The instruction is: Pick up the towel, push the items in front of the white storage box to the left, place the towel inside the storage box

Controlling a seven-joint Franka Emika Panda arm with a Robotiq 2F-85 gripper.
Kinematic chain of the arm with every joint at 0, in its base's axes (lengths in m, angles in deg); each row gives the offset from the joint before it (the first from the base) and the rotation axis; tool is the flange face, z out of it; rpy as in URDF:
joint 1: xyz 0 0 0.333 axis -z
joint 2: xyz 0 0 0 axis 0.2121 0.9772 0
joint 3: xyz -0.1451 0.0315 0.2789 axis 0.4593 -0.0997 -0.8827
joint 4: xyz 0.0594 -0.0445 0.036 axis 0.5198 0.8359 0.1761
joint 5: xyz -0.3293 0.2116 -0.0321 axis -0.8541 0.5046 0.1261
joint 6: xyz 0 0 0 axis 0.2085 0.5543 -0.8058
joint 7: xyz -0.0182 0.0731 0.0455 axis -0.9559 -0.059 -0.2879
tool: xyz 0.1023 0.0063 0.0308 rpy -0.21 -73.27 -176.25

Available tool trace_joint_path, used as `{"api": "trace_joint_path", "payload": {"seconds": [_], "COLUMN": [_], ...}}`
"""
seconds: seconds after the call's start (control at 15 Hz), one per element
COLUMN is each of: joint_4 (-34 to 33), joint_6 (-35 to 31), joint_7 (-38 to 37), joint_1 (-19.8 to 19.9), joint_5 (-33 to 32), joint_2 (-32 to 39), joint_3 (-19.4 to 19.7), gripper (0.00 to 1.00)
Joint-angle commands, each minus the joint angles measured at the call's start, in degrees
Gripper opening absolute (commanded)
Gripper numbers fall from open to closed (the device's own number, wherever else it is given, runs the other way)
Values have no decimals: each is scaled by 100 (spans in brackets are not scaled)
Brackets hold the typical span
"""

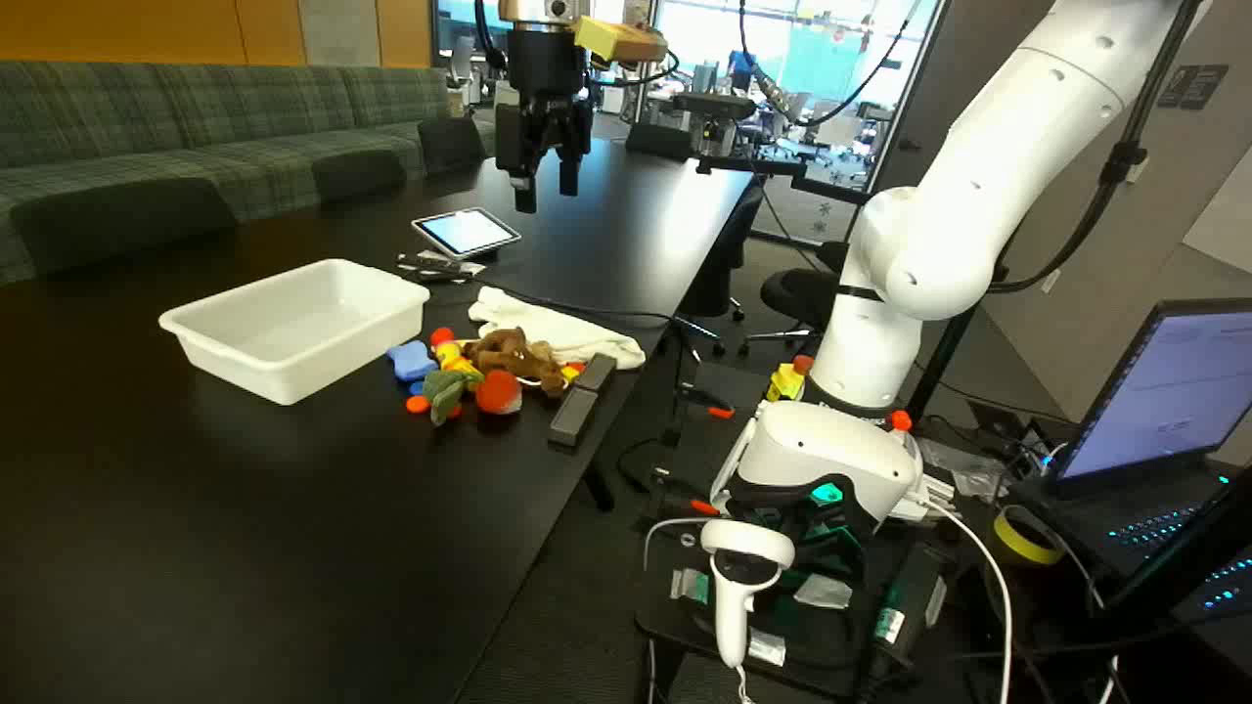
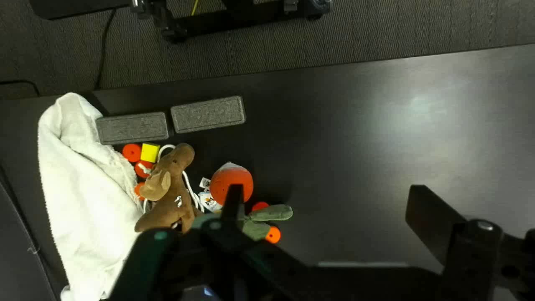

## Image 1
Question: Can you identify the black camera on tripod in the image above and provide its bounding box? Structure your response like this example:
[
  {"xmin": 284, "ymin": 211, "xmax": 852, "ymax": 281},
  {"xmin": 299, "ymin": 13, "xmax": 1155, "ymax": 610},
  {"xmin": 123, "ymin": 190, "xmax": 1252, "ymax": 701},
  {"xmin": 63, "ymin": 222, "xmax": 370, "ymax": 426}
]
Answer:
[{"xmin": 665, "ymin": 86, "xmax": 805, "ymax": 181}]

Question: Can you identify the smartphone with lit screen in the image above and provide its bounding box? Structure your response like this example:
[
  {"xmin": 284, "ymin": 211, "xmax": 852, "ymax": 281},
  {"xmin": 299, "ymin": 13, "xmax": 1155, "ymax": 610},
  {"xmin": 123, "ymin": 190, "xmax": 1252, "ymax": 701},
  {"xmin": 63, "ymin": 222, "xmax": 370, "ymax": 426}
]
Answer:
[{"xmin": 408, "ymin": 205, "xmax": 525, "ymax": 263}]

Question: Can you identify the brown plush toy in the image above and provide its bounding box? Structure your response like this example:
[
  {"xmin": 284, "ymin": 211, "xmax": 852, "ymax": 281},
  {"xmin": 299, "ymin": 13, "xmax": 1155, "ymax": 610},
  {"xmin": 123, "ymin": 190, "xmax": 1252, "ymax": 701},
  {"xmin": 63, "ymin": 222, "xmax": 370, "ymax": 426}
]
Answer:
[{"xmin": 461, "ymin": 325, "xmax": 569, "ymax": 397}]

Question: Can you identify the yellow tape roll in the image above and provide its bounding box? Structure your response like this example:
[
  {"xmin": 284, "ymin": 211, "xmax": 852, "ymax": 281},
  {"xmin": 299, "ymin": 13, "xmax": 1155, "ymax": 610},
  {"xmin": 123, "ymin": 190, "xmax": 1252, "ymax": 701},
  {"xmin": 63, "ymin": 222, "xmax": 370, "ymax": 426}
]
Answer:
[{"xmin": 988, "ymin": 503, "xmax": 1068, "ymax": 572}]

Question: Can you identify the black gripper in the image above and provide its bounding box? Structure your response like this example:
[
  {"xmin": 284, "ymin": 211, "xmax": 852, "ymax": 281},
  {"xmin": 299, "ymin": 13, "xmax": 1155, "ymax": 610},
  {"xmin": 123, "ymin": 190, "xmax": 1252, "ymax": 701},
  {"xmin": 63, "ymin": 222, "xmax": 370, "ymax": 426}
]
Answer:
[{"xmin": 492, "ymin": 22, "xmax": 598, "ymax": 220}]

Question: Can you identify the black chair back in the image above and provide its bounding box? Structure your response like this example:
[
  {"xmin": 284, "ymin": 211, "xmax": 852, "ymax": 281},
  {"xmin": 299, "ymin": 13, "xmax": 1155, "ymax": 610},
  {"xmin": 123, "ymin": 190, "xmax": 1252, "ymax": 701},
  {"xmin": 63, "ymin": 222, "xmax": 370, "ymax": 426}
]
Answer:
[
  {"xmin": 307, "ymin": 149, "xmax": 408, "ymax": 205},
  {"xmin": 418, "ymin": 113, "xmax": 492, "ymax": 189},
  {"xmin": 11, "ymin": 170, "xmax": 241, "ymax": 272}
]

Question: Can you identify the green toy block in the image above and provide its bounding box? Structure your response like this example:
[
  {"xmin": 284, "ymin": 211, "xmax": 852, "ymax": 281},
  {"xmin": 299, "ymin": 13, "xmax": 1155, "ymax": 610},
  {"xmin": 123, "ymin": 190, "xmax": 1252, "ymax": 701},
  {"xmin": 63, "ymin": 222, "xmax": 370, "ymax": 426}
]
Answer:
[{"xmin": 427, "ymin": 376, "xmax": 469, "ymax": 430}]

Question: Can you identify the open laptop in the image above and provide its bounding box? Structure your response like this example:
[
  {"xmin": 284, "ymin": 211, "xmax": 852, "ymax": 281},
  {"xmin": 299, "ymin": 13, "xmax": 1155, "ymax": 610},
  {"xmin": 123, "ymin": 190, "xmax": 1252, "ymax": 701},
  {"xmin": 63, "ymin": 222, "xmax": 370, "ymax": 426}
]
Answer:
[{"xmin": 1039, "ymin": 293, "xmax": 1252, "ymax": 630}]

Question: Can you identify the black rectangular bar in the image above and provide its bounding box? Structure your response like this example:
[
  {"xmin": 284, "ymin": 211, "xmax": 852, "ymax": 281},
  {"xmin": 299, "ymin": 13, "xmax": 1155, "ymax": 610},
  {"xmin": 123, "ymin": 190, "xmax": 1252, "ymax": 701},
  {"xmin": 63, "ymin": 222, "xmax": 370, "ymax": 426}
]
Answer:
[{"xmin": 545, "ymin": 348, "xmax": 623, "ymax": 452}]

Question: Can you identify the blue toy block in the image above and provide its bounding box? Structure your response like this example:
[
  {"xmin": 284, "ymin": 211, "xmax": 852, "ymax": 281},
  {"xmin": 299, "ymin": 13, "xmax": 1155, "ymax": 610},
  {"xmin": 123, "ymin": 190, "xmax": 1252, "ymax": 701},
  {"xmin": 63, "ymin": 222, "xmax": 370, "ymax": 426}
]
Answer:
[{"xmin": 388, "ymin": 340, "xmax": 439, "ymax": 388}]

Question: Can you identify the white terry towel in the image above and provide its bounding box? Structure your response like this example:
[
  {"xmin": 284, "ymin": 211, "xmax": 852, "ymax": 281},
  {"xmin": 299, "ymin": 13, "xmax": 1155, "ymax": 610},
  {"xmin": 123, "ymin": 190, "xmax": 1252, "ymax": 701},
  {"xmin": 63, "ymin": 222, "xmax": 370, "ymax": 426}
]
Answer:
[{"xmin": 465, "ymin": 281, "xmax": 650, "ymax": 376}]

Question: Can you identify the white plastic storage box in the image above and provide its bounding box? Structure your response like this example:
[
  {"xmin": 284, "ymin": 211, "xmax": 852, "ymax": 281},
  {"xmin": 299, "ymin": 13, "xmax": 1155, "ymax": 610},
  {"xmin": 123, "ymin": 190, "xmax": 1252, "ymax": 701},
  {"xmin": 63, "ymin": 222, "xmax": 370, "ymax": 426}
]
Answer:
[{"xmin": 156, "ymin": 254, "xmax": 432, "ymax": 410}]

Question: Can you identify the small yellow clamp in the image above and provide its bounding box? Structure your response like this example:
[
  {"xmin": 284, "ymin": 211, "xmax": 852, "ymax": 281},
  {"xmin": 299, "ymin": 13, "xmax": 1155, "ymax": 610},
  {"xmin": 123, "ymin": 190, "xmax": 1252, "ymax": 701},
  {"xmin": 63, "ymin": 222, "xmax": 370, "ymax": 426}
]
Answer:
[{"xmin": 768, "ymin": 359, "xmax": 813, "ymax": 406}]

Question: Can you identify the yellow toy block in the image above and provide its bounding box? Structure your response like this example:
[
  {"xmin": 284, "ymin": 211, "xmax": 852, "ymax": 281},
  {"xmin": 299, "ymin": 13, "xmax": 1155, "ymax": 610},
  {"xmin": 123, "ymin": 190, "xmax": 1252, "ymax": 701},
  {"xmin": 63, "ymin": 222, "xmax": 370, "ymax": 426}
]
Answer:
[{"xmin": 432, "ymin": 340, "xmax": 486, "ymax": 392}]

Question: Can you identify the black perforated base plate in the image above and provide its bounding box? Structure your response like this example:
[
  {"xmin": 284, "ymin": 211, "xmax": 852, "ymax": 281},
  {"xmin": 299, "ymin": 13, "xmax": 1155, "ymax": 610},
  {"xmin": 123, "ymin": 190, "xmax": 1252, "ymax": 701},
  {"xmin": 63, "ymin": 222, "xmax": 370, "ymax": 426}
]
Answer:
[{"xmin": 636, "ymin": 511, "xmax": 957, "ymax": 704}]

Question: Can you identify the thick white cable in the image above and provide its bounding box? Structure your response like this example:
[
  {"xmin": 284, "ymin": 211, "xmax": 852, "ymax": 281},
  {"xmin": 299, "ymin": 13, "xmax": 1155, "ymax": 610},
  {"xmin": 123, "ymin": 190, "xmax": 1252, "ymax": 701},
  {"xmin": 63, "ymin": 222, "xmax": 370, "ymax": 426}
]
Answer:
[{"xmin": 911, "ymin": 488, "xmax": 1026, "ymax": 704}]

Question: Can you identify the green plaid couch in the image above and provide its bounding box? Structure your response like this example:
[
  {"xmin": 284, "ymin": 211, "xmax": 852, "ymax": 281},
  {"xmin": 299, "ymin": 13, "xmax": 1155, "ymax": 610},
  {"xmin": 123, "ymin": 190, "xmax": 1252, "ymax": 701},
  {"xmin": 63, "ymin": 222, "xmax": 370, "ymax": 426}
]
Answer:
[{"xmin": 0, "ymin": 59, "xmax": 455, "ymax": 284}]

